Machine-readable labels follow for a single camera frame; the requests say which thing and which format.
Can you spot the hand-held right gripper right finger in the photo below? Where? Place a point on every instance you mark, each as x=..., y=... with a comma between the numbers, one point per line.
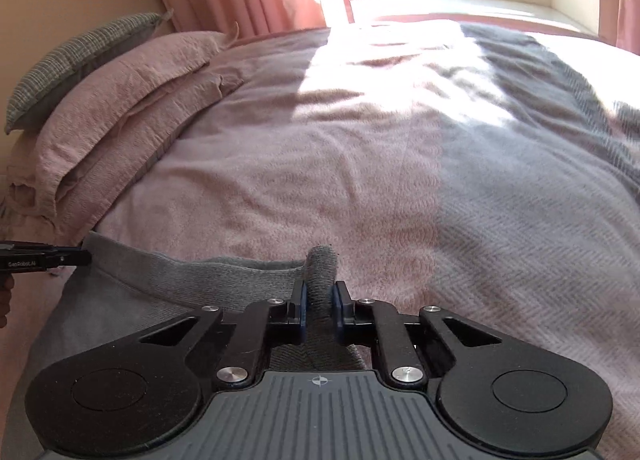
x=340, y=312

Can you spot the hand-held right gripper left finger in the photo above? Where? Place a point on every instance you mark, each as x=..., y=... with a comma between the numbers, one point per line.
x=299, y=312

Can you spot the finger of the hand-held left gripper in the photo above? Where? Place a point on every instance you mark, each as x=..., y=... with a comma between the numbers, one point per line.
x=75, y=257

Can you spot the grey knit sweater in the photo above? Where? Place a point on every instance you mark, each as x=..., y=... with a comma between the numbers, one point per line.
x=150, y=285

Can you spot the person's left hand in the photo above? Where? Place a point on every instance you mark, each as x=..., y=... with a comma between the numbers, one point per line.
x=4, y=307

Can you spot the pink pillow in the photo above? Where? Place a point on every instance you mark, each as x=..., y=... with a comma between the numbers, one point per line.
x=135, y=74
x=130, y=144

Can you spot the bed with pink-grey blanket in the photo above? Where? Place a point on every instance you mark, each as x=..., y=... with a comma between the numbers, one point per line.
x=400, y=164

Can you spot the grey checked pillow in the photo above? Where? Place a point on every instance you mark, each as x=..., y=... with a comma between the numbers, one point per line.
x=75, y=59

